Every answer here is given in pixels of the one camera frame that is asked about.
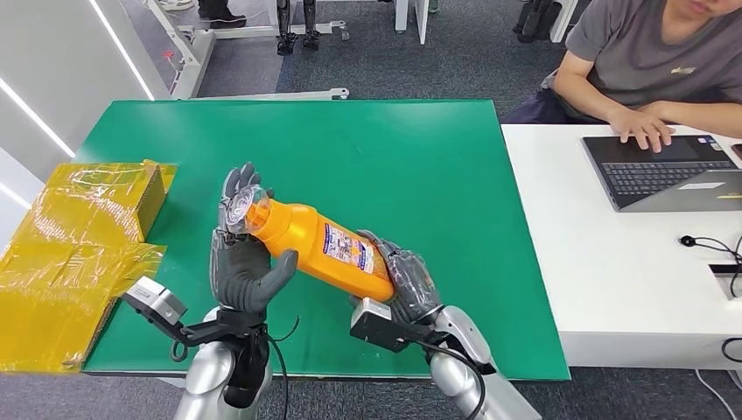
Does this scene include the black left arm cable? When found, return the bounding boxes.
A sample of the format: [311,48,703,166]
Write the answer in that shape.
[267,315,301,420]

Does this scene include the white table leg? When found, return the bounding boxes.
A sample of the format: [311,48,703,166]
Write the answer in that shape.
[394,0,431,46]

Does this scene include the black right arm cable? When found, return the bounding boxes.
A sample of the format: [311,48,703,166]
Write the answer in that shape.
[414,339,488,420]

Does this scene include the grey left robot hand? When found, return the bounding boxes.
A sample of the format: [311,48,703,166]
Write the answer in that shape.
[208,162,300,315]

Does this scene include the yellow taped cardboard box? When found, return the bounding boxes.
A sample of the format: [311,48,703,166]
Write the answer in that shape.
[0,159,179,374]

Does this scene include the black robot leg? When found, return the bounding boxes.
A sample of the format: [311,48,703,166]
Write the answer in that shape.
[276,0,300,57]
[302,0,323,51]

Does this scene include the black shoes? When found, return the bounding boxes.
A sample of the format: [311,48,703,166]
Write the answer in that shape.
[197,0,249,30]

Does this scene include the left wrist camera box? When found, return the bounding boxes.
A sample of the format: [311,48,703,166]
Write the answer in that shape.
[120,276,230,349]

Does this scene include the person's right hand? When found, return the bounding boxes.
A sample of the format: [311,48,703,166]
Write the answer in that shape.
[609,108,677,156]

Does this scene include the orange detergent bottle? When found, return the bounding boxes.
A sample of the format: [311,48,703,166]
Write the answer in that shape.
[222,185,396,304]

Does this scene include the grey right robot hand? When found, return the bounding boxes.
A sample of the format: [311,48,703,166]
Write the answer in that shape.
[356,229,445,326]

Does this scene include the green table mat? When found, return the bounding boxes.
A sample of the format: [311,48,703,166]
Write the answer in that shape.
[73,99,572,382]

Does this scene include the black cable with round plug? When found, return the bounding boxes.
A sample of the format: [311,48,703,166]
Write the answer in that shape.
[679,234,742,301]

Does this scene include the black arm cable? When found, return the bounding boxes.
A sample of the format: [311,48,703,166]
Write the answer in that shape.
[414,339,488,420]
[267,315,301,420]

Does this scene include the white slanted furniture leg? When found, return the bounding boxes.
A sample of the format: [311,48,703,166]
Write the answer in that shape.
[549,0,579,44]

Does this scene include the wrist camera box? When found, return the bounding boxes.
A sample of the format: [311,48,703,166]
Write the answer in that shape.
[349,297,433,354]
[120,276,230,349]

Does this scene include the white floor cable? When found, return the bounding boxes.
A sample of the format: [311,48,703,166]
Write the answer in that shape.
[694,368,740,420]

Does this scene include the white desk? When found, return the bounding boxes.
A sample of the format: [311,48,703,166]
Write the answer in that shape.
[500,123,742,370]

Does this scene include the dark grey laptop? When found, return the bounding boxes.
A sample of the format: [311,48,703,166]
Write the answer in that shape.
[582,135,742,214]

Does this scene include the white metal stand frame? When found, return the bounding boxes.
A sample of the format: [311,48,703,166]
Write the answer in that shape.
[142,0,351,102]

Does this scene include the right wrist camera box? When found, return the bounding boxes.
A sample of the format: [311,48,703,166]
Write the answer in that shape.
[349,297,433,354]

